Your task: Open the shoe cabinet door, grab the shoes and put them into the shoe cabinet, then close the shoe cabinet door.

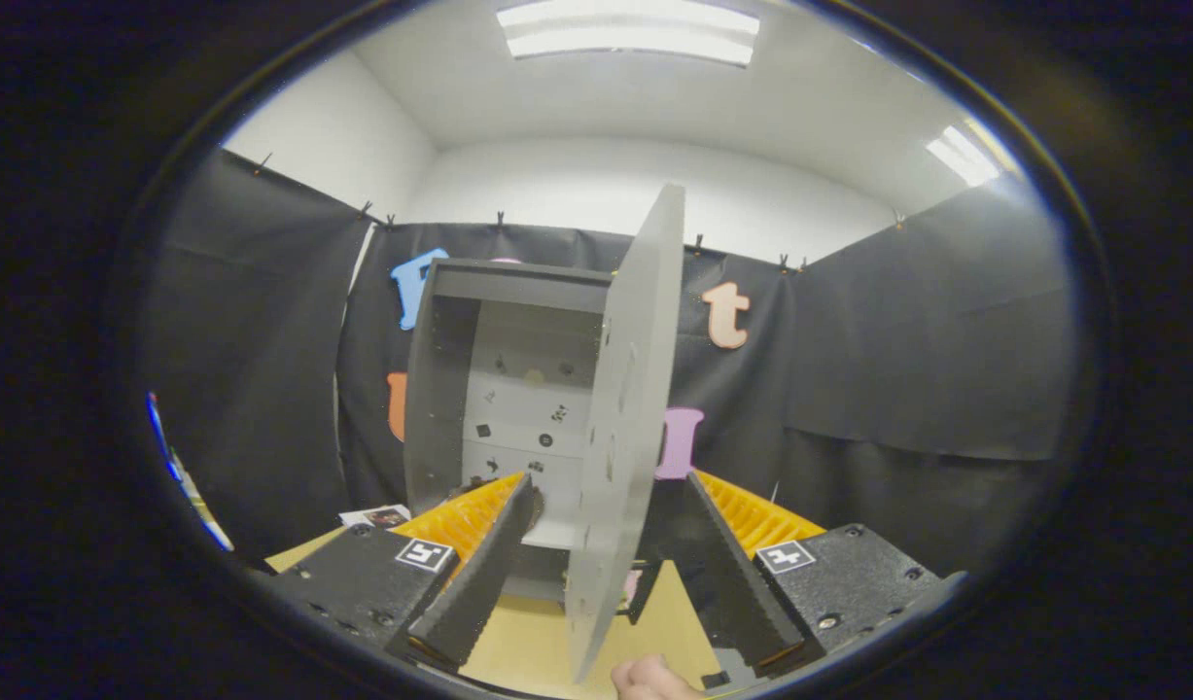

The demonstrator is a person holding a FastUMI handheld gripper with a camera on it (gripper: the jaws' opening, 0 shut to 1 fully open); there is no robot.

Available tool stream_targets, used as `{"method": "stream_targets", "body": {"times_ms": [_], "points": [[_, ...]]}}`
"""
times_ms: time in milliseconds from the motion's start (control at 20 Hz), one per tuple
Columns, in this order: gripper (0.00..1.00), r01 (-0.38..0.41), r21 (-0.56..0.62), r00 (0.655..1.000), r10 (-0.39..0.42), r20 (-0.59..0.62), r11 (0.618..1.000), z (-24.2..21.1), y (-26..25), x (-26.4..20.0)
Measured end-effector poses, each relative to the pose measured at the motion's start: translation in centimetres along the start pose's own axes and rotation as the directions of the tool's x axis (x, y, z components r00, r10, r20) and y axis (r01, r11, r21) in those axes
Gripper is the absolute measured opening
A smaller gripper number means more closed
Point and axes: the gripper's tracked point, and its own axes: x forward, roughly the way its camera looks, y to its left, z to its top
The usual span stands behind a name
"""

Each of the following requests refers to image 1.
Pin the grey shoe cabinet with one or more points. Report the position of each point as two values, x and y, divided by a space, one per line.
436 389

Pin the white shoe cabinet door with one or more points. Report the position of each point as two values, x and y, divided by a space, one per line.
625 408

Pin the long ceiling light panel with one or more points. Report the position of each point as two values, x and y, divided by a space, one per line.
625 31

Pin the small ceiling light panel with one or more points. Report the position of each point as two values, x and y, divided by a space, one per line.
961 156

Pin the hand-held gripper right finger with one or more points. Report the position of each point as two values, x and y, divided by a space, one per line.
742 583

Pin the stack of books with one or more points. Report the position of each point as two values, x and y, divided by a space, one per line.
377 516

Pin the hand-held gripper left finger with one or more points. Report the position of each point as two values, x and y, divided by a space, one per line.
479 574

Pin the black backdrop cloth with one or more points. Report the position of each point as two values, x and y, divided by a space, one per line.
897 369

